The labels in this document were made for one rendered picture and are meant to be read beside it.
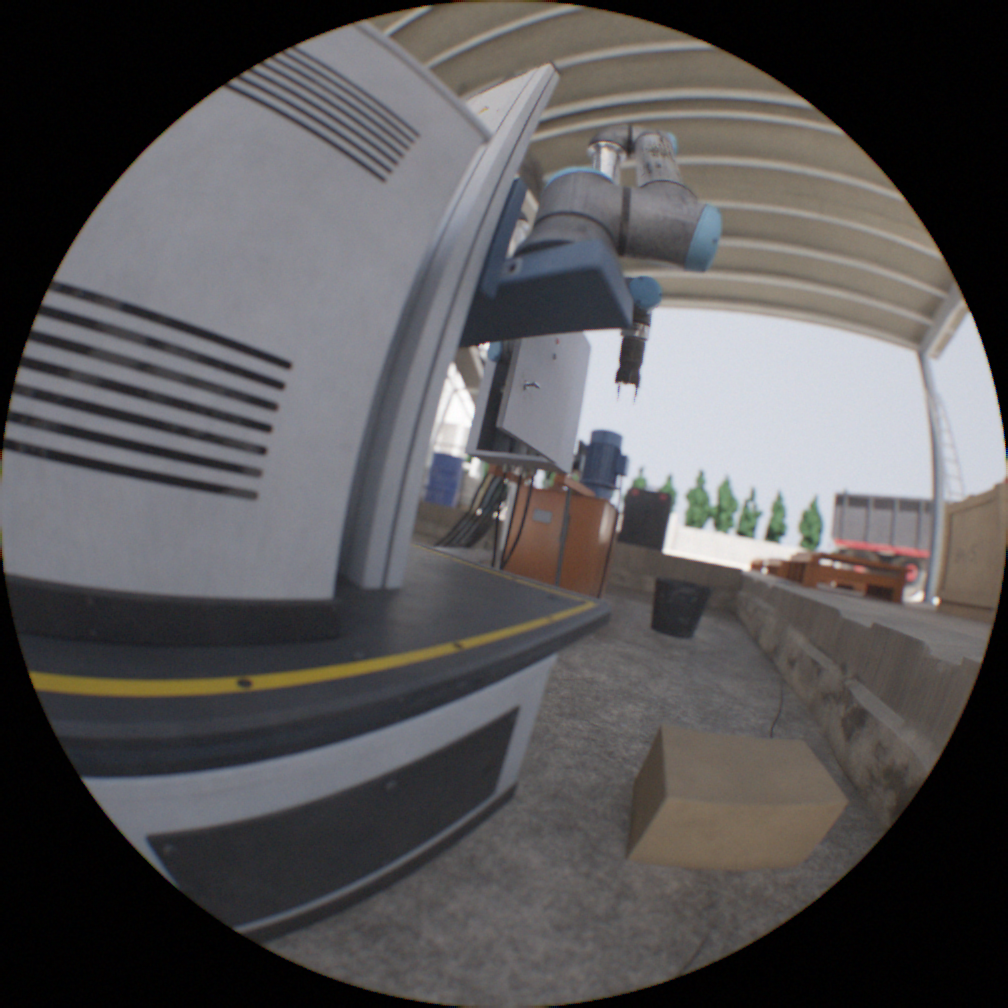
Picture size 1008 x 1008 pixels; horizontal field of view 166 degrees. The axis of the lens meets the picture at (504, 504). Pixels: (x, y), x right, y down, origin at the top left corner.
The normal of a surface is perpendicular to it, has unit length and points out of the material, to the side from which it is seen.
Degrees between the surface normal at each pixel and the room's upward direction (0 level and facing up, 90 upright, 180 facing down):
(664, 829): 90
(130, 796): 90
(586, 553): 90
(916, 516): 90
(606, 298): 180
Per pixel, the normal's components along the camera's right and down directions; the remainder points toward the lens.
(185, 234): 0.81, 0.15
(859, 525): -0.87, -0.20
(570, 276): -0.21, 0.98
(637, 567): -0.49, -0.13
